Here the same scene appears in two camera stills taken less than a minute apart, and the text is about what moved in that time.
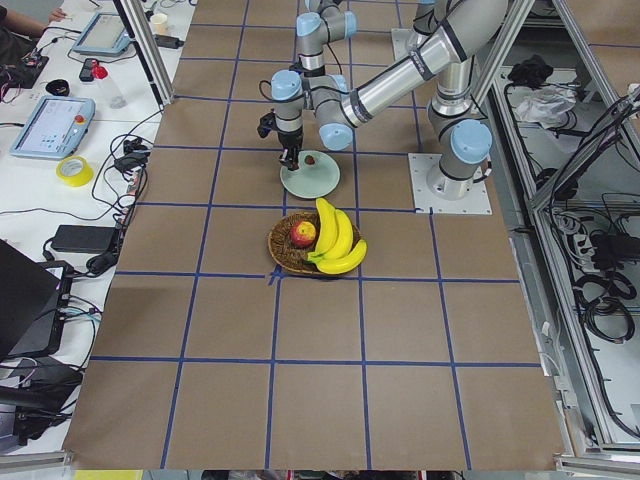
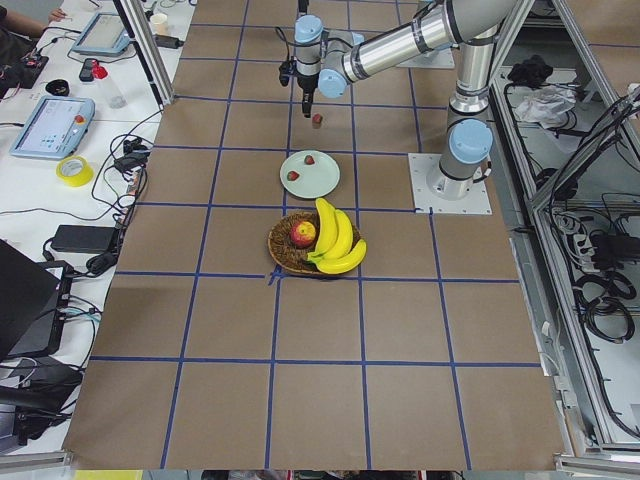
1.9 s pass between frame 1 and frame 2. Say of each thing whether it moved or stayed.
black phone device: stayed
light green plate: stayed
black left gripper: moved
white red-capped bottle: stayed
